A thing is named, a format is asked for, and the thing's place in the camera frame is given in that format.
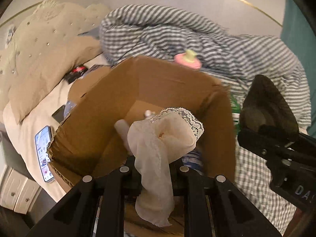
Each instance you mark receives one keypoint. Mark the beige tufted headboard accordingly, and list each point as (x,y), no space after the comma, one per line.
(46,45)

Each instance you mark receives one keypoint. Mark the dark tortoiseshell hair claw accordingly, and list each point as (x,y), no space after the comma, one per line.
(266,112)

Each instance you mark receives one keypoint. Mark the smartphone lit screen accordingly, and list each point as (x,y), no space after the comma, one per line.
(42,141)

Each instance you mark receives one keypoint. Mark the pink bottle yellow cap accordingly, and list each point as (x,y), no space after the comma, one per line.
(188,59)

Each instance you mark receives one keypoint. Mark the green white medicine box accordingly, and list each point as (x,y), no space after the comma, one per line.
(236,110)

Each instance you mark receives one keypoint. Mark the black red packet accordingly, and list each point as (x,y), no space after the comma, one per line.
(75,73)

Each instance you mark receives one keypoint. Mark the black phone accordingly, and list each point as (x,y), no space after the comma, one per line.
(58,115)

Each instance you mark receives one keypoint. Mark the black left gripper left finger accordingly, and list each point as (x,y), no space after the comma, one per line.
(93,207)

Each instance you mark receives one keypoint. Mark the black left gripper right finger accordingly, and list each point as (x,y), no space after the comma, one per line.
(215,207)

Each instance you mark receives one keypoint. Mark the clear jar blue label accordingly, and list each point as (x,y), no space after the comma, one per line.
(193,161)

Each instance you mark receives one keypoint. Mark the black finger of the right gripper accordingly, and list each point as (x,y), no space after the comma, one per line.
(266,145)

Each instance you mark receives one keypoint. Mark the cream lace stocking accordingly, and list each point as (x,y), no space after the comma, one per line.
(155,142)

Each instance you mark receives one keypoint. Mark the white drawer cabinet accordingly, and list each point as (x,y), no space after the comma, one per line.
(18,192)

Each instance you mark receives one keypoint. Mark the grey checkered bed sheet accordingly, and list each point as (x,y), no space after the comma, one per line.
(252,178)

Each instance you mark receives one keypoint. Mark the teal curtain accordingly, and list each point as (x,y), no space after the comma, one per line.
(300,38)

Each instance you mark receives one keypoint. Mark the brown cardboard box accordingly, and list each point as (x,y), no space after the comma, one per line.
(87,144)

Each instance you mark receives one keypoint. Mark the grey checkered duvet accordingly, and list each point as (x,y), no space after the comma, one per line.
(163,32)

